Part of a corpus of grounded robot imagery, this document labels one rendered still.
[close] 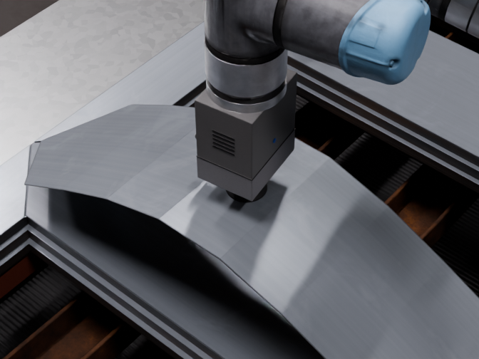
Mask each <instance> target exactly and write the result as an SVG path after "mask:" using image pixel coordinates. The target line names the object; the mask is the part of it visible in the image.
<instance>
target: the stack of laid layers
mask: <svg viewBox="0 0 479 359"><path fill-rule="evenodd" d="M287 68H288V69H289V70H292V71H295V72H297V94H299V95H300V96H302V97H304V98H306V99H308V100H310V101H311V102H313V103H315V104H317V105H319V106H321V107H322V108H324V109H326V110H328V111H329V112H331V113H333V114H335V115H337V116H339V117H340V118H343V119H344V120H346V121H348V122H350V123H351V124H353V125H355V126H357V127H358V128H361V129H362V130H364V131H366V132H368V133H370V134H371V135H373V136H375V137H377V138H378V139H380V140H383V141H384V142H386V143H388V144H390V145H392V146H393V147H395V148H397V149H399V150H400V151H402V152H404V153H406V154H407V155H410V156H411V157H413V158H415V159H417V160H419V161H420V162H422V163H424V164H426V165H428V166H429V167H432V168H433V169H435V170H437V171H439V172H441V173H442V174H444V175H446V176H448V177H449V178H451V179H453V180H455V181H456V182H459V183H461V184H462V185H464V186H466V187H468V188H469V189H471V190H473V191H475V192H477V193H478V194H479V158H478V157H476V156H475V155H472V154H470V153H469V152H467V151H465V150H463V149H461V148H459V147H457V146H456V145H454V144H452V143H450V142H448V141H446V140H444V139H443V138H441V137H439V136H437V135H435V134H433V133H431V132H429V131H427V130H425V129H424V128H422V127H420V126H418V125H416V124H414V123H412V122H411V121H409V120H407V119H405V118H403V117H401V116H400V115H397V114H395V113H393V112H392V111H390V110H388V109H386V108H384V107H382V106H381V105H379V104H377V103H375V102H373V101H371V100H369V99H368V98H365V97H364V96H362V95H360V94H358V93H356V92H354V91H352V90H350V89H349V88H347V87H345V86H343V85H341V84H339V83H337V82H336V81H334V80H332V79H330V78H328V77H326V76H324V75H322V74H320V73H318V72H317V71H315V70H313V69H311V68H309V67H307V66H306V65H304V64H302V63H300V62H298V61H296V60H294V59H293V58H290V57H289V56H287ZM29 252H32V253H33V254H35V255H36V256H37V257H38V258H40V259H41V260H43V261H44V262H46V263H47V264H48V265H49V266H51V267H52V268H53V269H55V270H56V271H57V272H59V273H60V274H61V275H63V276H64V277H66V278H67V279H68V280H69V281H71V282H72V283H74V284H75V285H77V287H79V288H80V289H82V290H83V291H85V292H86V293H87V294H88V295H89V296H91V297H92V298H94V299H95V300H97V302H99V303H100V304H102V305H103V306H105V307H106V308H107V309H108V310H109V311H111V312H112V313H114V314H115V315H117V316H118V317H119V318H121V319H122V320H123V321H125V322H126V323H127V324H128V325H130V326H131V327H133V328H134V329H136V331H138V332H139V333H141V334H142V335H143V336H145V337H146V338H147V339H148V340H150V341H151V342H153V343H154V344H156V346H158V347H159V348H161V349H162V350H164V351H165V352H166V353H167V354H169V355H170V356H172V357H173V358H174V359H324V358H323V357H322V356H321V355H320V354H319V353H318V352H317V351H316V350H315V349H314V348H313V347H312V346H311V345H310V344H309V343H308V342H307V341H306V340H305V339H304V338H303V336H302V335H301V334H300V333H299V332H298V331H297V330H296V329H295V328H294V327H293V326H292V325H291V324H290V323H289V322H288V321H287V320H286V319H285V318H284V317H283V316H282V315H281V314H280V313H279V312H278V311H276V310H275V309H274V308H273V307H272V306H271V305H270V304H268V303H267V302H266V301H265V300H264V299H263V298H262V297H261V296H260V295H259V294H258V293H256V292H255V291H254V290H253V289H252V288H251V287H250V286H248V285H247V284H246V283H245V282H244V281H243V280H242V279H241V278H240V277H239V276H238V275H236V274H235V273H234V272H233V271H232V270H231V269H229V268H228V267H227V266H226V265H225V264H224V263H222V262H221V261H220V260H219V259H218V258H217V257H215V256H213V255H212V254H210V253H209V252H207V251H205V250H204V249H203V248H201V247H200V246H198V245H197V244H195V243H193V242H192V241H190V240H189V239H187V238H186V237H184V236H183V235H181V234H180V233H178V232H177V231H175V230H174V229H172V228H170V227H169V226H168V225H166V224H164V223H163V222H161V221H160V220H158V219H156V218H153V217H150V216H148V215H146V214H142V213H140V212H137V211H135V210H132V209H129V208H127V207H124V206H122V205H119V204H116V203H114V202H111V201H108V200H107V199H101V198H97V197H91V196H88V195H84V194H78V193H74V192H68V191H64V190H59V189H49V188H44V187H34V186H28V185H27V191H26V208H25V217H24V218H23V219H22V220H21V221H19V222H18V223H16V224H15V225H13V226H12V227H11V228H10V229H8V230H7V231H5V232H4V233H3V234H2V235H1V236H0V275H2V274H3V273H4V272H5V271H6V270H8V269H9V268H11V267H12V266H13V265H14V264H15V263H17V262H18V261H19V260H21V259H22V258H23V257H25V255H27V254H28V253H29Z"/></svg>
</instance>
